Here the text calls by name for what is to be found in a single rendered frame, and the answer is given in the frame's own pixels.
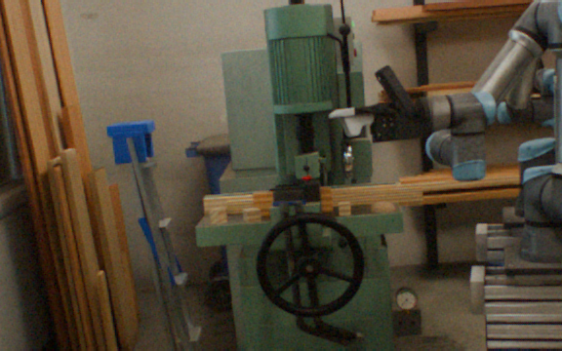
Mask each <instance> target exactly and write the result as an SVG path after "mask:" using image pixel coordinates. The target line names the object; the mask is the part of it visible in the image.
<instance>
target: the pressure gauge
mask: <svg viewBox="0 0 562 351"><path fill-rule="evenodd" d="M406 298H407V300H406ZM405 300H406V301H405ZM396 302H397V305H398V306H399V307H400V309H402V310H404V314H409V310H412V309H414V307H415V306H416V305H417V303H418V297H417V294H416V292H415V290H414V289H412V288H410V287H402V288H400V289H399V290H398V291H397V293H396Z"/></svg>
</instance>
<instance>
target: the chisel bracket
mask: <svg viewBox="0 0 562 351"><path fill-rule="evenodd" d="M304 165H308V166H309V171H308V172H305V171H304V170H303V166H304ZM295 166H296V178H297V179H299V178H302V177H304V176H311V177H320V173H321V169H320V159H319V149H315V151H314V152H305V153H299V152H298V151H297V153H296V155H295Z"/></svg>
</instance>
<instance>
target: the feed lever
mask: <svg viewBox="0 0 562 351"><path fill-rule="evenodd" d="M349 33H350V26H349V25H348V24H347V23H343V24H342V25H340V26H339V34H341V35H342V36H343V52H344V69H345V86H346V104H347V108H351V97H350V79H349V60H348V43H347V35H348V34H349ZM343 137H344V138H348V139H354V138H356V137H359V136H352V137H349V136H347V135H346V134H345V132H344V130H343Z"/></svg>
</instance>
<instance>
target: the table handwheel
mask: <svg viewBox="0 0 562 351"><path fill-rule="evenodd" d="M306 223H320V225H323V226H326V227H329V228H331V229H333V230H335V231H336V232H338V233H339V234H340V235H342V236H344V237H345V239H346V240H347V244H348V245H349V247H350V250H351V253H352V257H353V274H352V277H351V276H348V275H345V274H342V273H339V272H336V271H333V270H331V269H328V268H324V267H321V259H320V258H319V256H318V247H310V246H309V244H308V241H307V235H306V229H305V224H306ZM296 225H298V226H299V229H300V230H301V238H302V244H303V250H304V256H303V257H302V258H301V261H299V271H298V272H297V273H296V274H295V275H294V276H293V277H291V278H290V280H289V281H288V282H287V283H285V284H283V285H282V286H281V287H280V288H278V289H277V290H275V288H273V286H271V285H270V282H269V280H268V276H267V272H266V258H267V254H268V250H269V248H270V246H271V244H273V243H274V241H275V240H276V239H277V237H278V236H279V235H280V234H281V233H282V232H283V231H285V230H287V229H289V228H291V227H293V226H296ZM256 273H257V277H258V282H260V284H261V288H262V290H263V291H264V294H265V295H266V297H267V298H268V299H269V300H270V301H271V302H273V303H274V304H275V305H276V306H278V308H279V309H281V310H282V311H284V312H287V313H289V314H292V315H295V316H299V317H307V318H314V317H322V316H326V315H330V314H332V313H335V312H337V311H338V310H340V309H343V307H344V306H345V305H346V304H347V303H348V302H349V301H350V300H351V299H352V298H353V297H354V296H356V293H357V292H358V290H359V288H360V286H361V283H362V280H363V274H364V256H363V253H362V249H361V246H360V244H359V242H358V240H357V237H356V236H355V235H354V233H352V232H351V231H350V230H349V229H348V228H347V227H346V226H345V225H344V223H342V222H341V221H338V220H337V219H335V218H333V217H331V216H328V215H324V214H313V213H306V214H295V215H291V216H289V217H287V218H284V219H282V220H280V221H279V222H277V223H276V225H275V226H274V227H271V228H270V229H269V230H268V232H267V233H266V234H265V236H264V237H263V240H262V242H261V245H260V246H259V248H258V252H257V257H256ZM319 273H322V274H326V275H330V276H333V277H336V278H339V280H343V281H346V282H348V283H350V284H349V286H348V287H347V289H346V290H345V291H344V293H343V295H342V296H340V297H338V298H337V299H336V300H334V301H332V302H330V303H328V304H325V305H321V306H315V308H306V306H300V305H296V304H294V303H291V302H289V301H288V300H285V299H284V298H282V297H281V296H280V294H281V293H282V292H283V291H284V290H286V289H287V288H289V287H290V286H291V285H292V284H293V283H294V282H296V281H297V280H298V279H299V278H301V277H302V276H303V277H305V278H315V277H316V276H318V275H319Z"/></svg>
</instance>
